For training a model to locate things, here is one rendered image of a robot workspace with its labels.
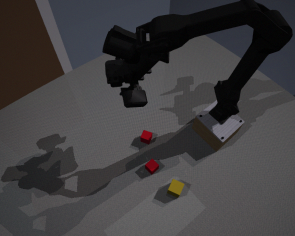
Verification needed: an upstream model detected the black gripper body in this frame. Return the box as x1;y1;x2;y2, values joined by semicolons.
122;58;152;108

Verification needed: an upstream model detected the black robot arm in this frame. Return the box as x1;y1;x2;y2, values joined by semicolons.
102;0;293;125

